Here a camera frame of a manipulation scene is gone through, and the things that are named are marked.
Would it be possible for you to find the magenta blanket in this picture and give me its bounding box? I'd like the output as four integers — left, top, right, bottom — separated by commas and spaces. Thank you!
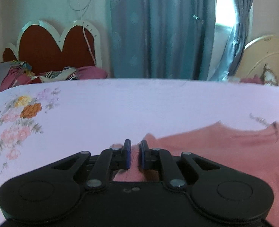
239, 75, 265, 85

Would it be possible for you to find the pile of clothes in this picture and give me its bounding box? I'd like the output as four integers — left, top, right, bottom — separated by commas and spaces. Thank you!
0, 61, 36, 99

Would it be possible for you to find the magenta pillow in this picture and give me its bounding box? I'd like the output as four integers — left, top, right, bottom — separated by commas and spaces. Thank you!
76, 66, 108, 80

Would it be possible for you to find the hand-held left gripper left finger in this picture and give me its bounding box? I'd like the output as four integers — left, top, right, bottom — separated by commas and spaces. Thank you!
51, 139, 132, 191

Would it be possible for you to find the white brown decoration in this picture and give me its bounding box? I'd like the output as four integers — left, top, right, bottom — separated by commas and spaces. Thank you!
260, 63, 279, 86

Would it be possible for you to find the bright window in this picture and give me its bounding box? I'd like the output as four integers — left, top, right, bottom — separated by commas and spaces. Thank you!
215, 0, 238, 72

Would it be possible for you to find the white wall cable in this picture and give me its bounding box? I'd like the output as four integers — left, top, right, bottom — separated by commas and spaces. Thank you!
67, 0, 98, 67

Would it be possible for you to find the tied blue curtain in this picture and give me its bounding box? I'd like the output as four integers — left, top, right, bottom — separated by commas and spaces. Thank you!
208, 0, 256, 81

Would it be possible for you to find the floral bed sheet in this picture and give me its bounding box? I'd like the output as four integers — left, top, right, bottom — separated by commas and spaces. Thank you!
0, 78, 279, 227

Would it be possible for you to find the red heart-shaped headboard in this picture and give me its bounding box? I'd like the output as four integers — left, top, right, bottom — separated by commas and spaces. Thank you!
2, 20, 103, 75

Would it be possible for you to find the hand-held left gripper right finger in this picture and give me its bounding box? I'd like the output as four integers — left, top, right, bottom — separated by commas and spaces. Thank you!
139, 139, 222, 191

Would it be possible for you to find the pink long-sleeved sweater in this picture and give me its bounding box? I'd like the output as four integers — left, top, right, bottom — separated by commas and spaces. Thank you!
111, 120, 279, 227

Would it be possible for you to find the wide blue curtain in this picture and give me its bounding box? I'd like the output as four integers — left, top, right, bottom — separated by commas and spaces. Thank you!
109, 0, 217, 81

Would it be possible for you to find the cream round headboard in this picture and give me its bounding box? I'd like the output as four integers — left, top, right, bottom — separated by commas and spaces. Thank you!
236, 34, 279, 87

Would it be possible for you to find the striped cloth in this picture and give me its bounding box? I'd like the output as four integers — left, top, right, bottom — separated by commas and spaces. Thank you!
38, 67, 80, 84

